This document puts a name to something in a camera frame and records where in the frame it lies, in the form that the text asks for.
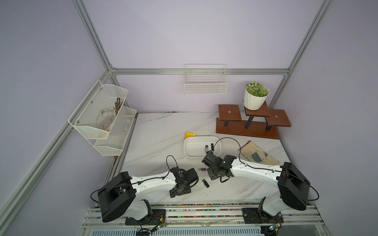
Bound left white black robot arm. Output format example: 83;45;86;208
95;166;199;224

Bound brown wooden stepped stand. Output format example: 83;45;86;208
216;102;291;140

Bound yellow object behind tray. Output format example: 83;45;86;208
185;132;196;139

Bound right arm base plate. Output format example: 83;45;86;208
242;208;283;224

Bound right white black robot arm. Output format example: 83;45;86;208
202;151;311;217

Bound white mesh two-tier shelf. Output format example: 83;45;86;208
68;81;137;156

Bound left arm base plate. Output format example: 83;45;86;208
125;209;166;226

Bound white storage box tray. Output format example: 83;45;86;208
184;136;221;158

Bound white pot green plant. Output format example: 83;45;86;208
243;81;270;111

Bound clear bag in shelf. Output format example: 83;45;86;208
96;107;116;131

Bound white wire wall basket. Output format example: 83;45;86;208
184;64;228;95

